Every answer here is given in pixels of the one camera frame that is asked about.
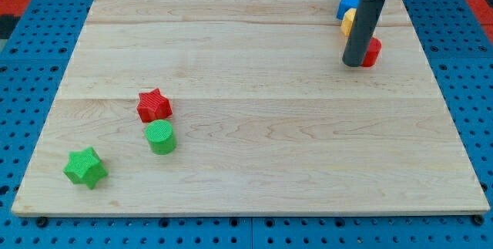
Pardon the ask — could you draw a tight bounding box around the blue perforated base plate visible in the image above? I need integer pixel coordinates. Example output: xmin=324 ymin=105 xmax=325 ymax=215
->
xmin=1 ymin=0 xmax=492 ymax=248

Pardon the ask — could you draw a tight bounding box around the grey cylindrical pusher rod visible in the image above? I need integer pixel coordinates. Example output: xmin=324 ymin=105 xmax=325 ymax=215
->
xmin=342 ymin=0 xmax=385 ymax=68

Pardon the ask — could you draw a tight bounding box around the green star block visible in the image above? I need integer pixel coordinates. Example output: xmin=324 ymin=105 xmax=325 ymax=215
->
xmin=63 ymin=146 xmax=109 ymax=190

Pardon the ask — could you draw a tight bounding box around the green cylinder block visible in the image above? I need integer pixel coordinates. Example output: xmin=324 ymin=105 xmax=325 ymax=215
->
xmin=145 ymin=119 xmax=177 ymax=155

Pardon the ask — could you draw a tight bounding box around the yellow block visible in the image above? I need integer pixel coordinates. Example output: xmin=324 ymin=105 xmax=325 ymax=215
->
xmin=340 ymin=8 xmax=357 ymax=37

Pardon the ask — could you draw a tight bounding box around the light wooden board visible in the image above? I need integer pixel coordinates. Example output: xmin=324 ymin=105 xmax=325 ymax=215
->
xmin=12 ymin=0 xmax=490 ymax=217

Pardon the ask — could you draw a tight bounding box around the red star block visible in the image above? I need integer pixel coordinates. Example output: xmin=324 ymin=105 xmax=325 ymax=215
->
xmin=136 ymin=88 xmax=173 ymax=123

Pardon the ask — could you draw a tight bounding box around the blue block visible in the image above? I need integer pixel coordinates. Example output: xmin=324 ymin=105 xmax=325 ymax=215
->
xmin=336 ymin=0 xmax=359 ymax=20

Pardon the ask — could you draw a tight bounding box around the red cylinder block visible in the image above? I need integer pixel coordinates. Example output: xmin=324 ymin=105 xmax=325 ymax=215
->
xmin=361 ymin=37 xmax=382 ymax=68

